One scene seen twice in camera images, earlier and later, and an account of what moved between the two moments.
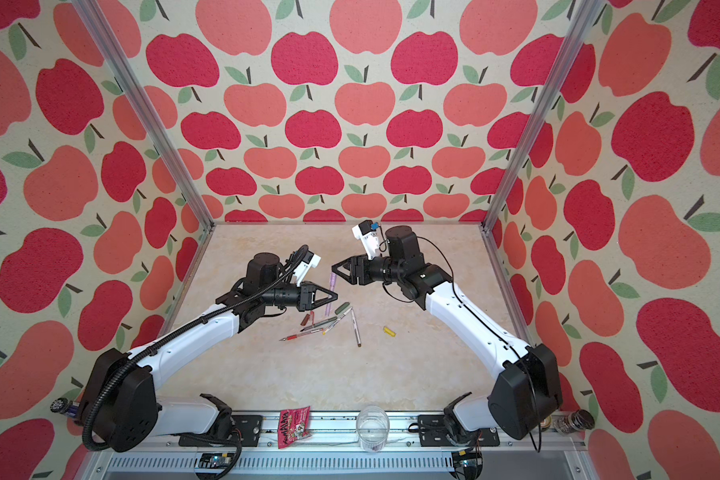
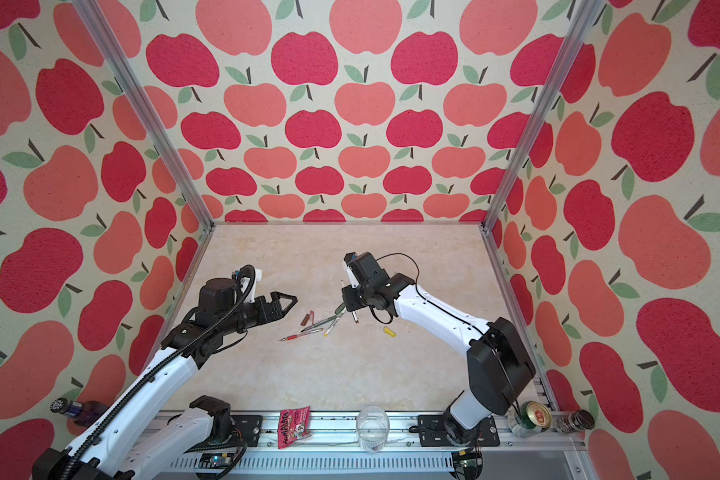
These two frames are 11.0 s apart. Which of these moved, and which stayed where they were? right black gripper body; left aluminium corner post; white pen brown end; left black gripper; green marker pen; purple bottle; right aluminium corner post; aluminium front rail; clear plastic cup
Moved: right black gripper body; white pen brown end; left black gripper
Stayed: left aluminium corner post; purple bottle; right aluminium corner post; aluminium front rail; green marker pen; clear plastic cup
